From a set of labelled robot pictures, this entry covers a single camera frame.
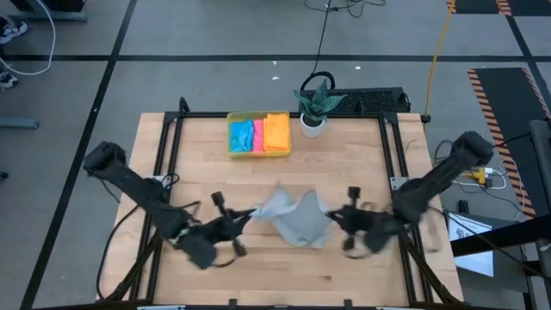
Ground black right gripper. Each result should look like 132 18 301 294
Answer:
325 186 408 260

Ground grey desk foot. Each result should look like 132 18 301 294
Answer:
7 0 90 23
0 116 40 130

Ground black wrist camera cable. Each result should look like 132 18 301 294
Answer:
344 249 374 261
213 247 240 269

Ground yellow cable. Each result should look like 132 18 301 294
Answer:
420 0 457 125

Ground pink microfiber towel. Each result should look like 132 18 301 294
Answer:
252 119 265 153

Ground black left wrist camera cable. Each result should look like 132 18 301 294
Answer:
213 247 240 269

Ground black metal beam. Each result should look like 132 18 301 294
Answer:
449 214 551 258

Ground black perforated box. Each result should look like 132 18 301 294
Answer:
299 87 412 116

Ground white paper sheet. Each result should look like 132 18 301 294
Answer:
447 212 495 278

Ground yellow plastic bin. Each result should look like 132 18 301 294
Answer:
226 110 294 159

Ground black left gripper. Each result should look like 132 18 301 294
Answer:
171 191 259 271

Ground blue microfiber towel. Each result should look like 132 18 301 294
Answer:
229 119 256 153

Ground black hazard-striped mat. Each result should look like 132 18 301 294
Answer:
446 0 510 15
467 67 551 220

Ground white charger cable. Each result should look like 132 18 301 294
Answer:
454 166 510 191

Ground grey microfiber towel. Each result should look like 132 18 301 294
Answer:
249 180 335 250

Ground dark grey pole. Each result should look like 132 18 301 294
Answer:
528 119 551 281

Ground orange microfiber towel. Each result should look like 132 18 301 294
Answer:
262 113 291 152

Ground black metal table frame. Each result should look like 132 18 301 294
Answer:
99 96 468 310

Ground snake plant in white pot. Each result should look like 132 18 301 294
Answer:
293 78 348 139

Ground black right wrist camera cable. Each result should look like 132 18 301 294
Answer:
344 249 374 261

